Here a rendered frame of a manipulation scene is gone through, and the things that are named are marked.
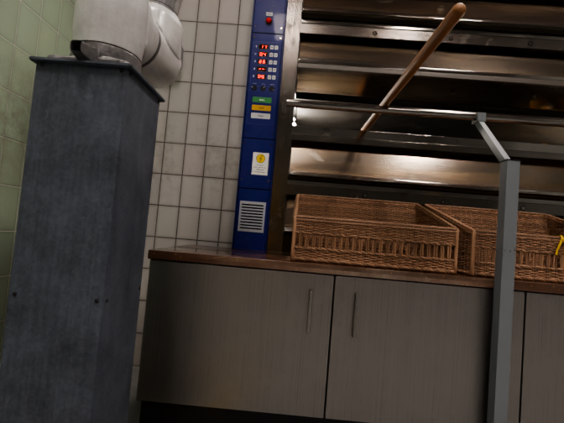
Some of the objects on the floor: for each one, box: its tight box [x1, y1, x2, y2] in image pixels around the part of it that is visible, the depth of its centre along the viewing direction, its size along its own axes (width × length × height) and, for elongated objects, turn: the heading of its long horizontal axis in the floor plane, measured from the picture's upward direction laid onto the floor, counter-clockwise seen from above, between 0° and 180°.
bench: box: [136, 244, 564, 423], centre depth 144 cm, size 56×242×58 cm
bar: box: [286, 99, 564, 423], centre depth 125 cm, size 31×127×118 cm
